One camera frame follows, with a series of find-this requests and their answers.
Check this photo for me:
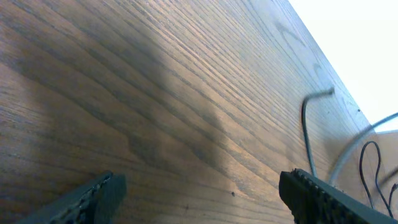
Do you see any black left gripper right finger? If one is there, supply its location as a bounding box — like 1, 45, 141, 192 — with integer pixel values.
279, 169, 397, 224

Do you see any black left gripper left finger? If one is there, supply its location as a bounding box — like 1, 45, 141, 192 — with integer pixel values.
16, 171, 127, 224

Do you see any thin black cable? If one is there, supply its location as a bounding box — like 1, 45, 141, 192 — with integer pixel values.
359, 140, 398, 218

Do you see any black usb cable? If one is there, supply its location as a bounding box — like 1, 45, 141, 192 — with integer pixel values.
300, 87, 336, 179

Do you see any right camera black cable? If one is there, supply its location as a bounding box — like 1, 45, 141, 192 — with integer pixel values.
328, 111, 398, 187

